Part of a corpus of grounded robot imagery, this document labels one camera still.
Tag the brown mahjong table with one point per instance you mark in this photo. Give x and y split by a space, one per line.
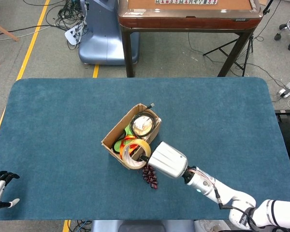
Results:
183 21

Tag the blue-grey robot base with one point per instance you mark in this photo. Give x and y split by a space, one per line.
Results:
104 41

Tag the wooden easel frame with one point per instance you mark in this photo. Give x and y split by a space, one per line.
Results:
7 32

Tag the white power strip with plugs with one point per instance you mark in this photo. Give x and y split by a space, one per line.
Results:
71 35

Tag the cardboard box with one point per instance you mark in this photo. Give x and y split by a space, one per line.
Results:
111 146

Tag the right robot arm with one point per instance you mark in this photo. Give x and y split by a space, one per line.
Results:
232 195

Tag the black tripod stand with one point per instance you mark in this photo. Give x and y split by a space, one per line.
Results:
234 60

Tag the white crumpled plastic bag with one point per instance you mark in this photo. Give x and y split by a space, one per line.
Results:
207 227

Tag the grey-blue own robot torso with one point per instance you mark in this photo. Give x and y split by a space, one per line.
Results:
140 227

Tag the clear bag of yellow snacks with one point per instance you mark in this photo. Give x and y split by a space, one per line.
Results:
141 123

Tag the dark red grape bunch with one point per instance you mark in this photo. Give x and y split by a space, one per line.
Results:
151 180

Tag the green foam pieces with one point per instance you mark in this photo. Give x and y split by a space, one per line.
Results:
117 146

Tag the yellow packing tape roll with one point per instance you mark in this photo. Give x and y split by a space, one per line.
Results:
126 155

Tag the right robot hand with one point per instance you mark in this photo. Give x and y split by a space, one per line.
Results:
169 160

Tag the row of face-up mahjong tiles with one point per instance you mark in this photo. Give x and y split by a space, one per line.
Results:
186 1

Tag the white power strip red switch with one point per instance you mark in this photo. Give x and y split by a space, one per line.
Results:
287 89

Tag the teal fabric table mat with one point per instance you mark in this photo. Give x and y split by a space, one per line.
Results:
50 145

